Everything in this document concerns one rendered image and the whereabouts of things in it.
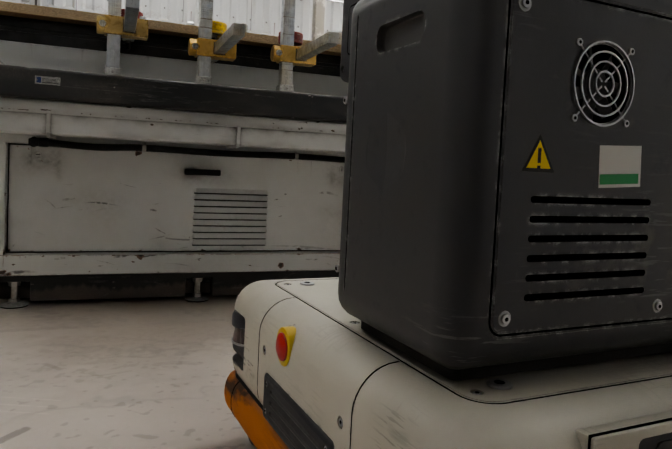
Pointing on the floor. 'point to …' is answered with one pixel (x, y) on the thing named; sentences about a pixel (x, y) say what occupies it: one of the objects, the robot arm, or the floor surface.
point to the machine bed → (160, 188)
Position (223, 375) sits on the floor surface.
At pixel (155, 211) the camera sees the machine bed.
